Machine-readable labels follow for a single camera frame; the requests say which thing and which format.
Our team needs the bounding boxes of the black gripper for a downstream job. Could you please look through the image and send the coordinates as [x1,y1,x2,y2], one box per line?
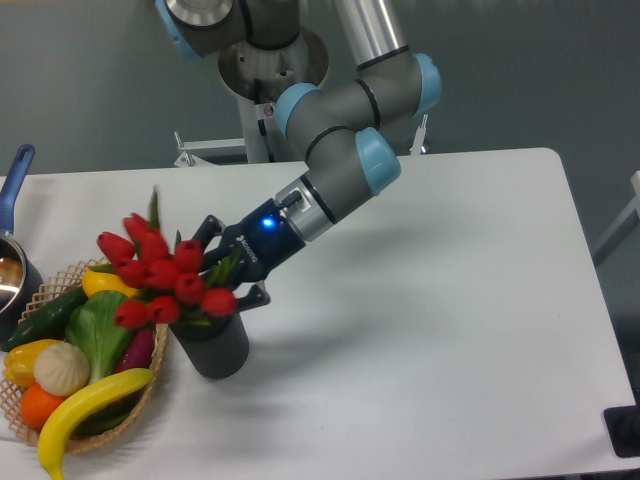
[192,199,305,310]

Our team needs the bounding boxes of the red tulip bouquet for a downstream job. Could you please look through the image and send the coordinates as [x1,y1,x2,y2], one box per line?
[89,191,240,329]

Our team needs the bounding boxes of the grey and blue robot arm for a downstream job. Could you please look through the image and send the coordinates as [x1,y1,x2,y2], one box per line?
[156,1,442,316]

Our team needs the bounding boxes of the dark grey ribbed vase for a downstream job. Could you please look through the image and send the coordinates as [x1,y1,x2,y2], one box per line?
[170,314,250,380]

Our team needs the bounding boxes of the purple eggplant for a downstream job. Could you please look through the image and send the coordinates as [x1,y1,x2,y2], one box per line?
[113,329,155,373]

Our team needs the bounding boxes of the yellow squash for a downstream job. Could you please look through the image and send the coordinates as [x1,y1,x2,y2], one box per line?
[81,269,138,298]

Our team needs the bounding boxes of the green lettuce leaf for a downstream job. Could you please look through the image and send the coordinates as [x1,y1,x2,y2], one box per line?
[65,291,133,384]

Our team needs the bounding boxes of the green cucumber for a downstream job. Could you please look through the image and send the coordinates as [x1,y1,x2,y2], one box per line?
[1,288,87,352]

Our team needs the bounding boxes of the woven wicker basket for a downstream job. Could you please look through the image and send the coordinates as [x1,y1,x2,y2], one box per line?
[0,256,170,455]

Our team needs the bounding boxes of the white steamed bun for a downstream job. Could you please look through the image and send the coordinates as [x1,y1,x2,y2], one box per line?
[33,342,90,397]

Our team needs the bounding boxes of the yellow bell pepper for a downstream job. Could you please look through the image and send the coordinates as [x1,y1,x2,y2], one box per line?
[4,339,61,388]

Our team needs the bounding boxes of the orange fruit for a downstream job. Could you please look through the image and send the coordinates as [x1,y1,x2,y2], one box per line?
[19,383,66,430]

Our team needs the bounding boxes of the yellow banana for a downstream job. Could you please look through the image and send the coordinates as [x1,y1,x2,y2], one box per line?
[37,368,155,480]

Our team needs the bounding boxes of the black box at table edge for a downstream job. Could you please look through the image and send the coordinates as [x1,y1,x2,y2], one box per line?
[603,405,639,458]

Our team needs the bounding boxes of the white metal base bracket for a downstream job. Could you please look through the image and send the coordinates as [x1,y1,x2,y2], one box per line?
[173,114,430,168]

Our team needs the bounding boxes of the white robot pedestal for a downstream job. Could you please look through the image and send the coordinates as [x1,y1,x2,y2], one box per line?
[218,27,329,163]

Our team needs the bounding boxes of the blue handled saucepan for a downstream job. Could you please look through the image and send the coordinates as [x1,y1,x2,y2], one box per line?
[1,144,42,342]

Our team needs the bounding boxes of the white frame at right edge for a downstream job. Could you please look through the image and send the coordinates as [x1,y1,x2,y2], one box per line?
[591,171,639,268]

